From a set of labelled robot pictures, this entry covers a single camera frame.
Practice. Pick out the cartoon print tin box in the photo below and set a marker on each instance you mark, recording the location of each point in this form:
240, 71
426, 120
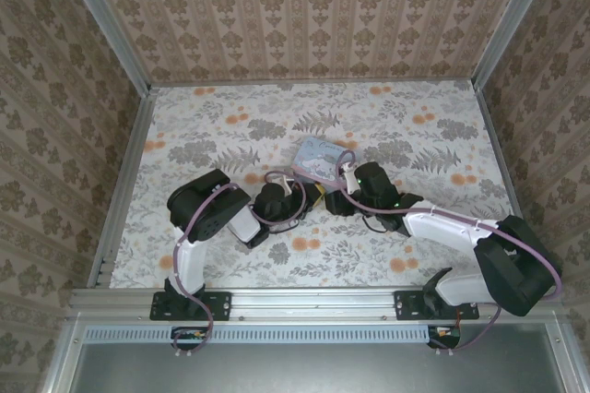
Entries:
318, 158

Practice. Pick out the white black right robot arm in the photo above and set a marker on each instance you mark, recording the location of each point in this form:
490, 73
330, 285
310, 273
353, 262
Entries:
442, 227

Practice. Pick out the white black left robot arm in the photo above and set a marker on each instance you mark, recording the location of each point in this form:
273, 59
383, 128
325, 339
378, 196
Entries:
207, 208

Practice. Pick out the floral patterned tablecloth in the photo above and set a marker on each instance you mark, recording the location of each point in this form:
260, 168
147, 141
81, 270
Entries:
322, 254

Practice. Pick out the small circuit board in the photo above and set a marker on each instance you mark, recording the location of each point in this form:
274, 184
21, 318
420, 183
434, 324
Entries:
190, 334
444, 333

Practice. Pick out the grey metal sheet panel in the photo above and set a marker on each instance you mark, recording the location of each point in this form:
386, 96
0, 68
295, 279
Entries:
322, 370

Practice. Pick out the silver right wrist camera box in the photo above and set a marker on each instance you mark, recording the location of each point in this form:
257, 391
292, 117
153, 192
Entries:
351, 184

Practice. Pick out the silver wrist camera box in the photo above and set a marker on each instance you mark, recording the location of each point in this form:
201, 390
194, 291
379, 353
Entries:
288, 184
351, 184

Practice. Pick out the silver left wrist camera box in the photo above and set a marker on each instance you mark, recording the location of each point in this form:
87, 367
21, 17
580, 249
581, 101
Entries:
288, 184

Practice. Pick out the aluminium mounting rail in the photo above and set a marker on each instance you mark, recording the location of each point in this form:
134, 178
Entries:
313, 305

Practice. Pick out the aluminium table end rail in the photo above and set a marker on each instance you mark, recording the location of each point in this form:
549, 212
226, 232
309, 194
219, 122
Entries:
313, 82

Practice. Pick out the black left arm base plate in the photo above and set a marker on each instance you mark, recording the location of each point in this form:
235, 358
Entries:
216, 304

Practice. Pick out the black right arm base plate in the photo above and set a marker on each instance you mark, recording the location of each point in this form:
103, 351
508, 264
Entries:
410, 305

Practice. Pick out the aluminium table side rail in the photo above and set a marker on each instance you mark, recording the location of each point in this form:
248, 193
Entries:
507, 171
129, 171

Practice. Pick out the silver aluminium frame post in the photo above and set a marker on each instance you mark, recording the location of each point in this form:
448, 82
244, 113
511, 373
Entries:
511, 15
106, 19

